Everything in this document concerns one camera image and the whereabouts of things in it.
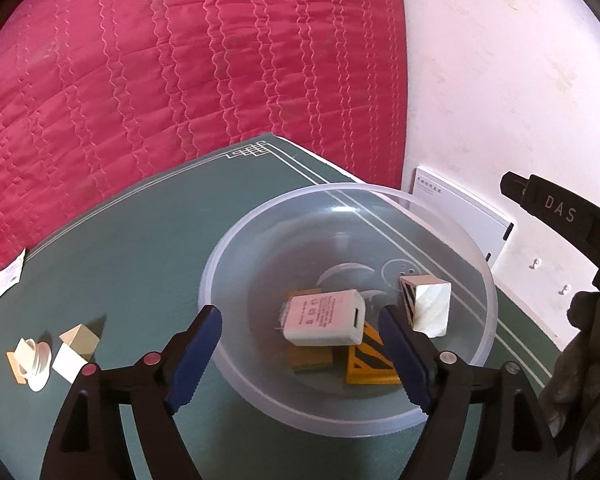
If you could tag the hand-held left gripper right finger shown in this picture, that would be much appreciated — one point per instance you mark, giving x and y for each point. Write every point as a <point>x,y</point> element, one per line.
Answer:
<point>402,355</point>

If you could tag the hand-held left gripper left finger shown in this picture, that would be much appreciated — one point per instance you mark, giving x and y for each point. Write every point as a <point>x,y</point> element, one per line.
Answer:
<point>192,360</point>

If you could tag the white charger adapter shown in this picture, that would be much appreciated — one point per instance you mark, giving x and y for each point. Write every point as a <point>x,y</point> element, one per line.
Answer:
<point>320,317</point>

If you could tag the clear plastic bowl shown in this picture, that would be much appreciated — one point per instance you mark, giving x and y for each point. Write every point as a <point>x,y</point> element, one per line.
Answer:
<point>260,280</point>

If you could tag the white plastic cup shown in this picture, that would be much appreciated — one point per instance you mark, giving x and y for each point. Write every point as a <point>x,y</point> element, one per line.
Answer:
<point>35,360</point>

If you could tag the yellow black striped block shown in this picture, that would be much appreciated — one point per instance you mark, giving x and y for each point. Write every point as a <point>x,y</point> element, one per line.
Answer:
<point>365,365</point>

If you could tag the white cube with striped face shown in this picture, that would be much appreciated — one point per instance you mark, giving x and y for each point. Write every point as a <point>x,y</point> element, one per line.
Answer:
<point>430,305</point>

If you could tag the white flat box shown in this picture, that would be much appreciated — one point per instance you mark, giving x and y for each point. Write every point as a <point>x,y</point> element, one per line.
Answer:
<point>455,210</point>

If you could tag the natural wooden cube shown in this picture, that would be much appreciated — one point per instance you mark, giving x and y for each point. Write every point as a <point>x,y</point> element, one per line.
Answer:
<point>80,342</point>

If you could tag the white flat block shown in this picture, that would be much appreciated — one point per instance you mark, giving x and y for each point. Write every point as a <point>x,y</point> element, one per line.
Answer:
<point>69,362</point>

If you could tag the white paper slip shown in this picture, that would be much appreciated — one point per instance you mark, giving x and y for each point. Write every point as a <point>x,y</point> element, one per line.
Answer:
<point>7,277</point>

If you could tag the red quilted blanket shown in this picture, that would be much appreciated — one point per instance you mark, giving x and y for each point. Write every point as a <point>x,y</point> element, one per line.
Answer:
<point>180,60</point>

